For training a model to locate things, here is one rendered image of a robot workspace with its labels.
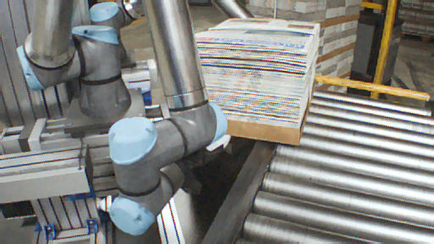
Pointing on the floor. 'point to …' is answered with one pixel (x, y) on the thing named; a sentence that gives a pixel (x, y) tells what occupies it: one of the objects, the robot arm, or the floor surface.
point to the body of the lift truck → (369, 23)
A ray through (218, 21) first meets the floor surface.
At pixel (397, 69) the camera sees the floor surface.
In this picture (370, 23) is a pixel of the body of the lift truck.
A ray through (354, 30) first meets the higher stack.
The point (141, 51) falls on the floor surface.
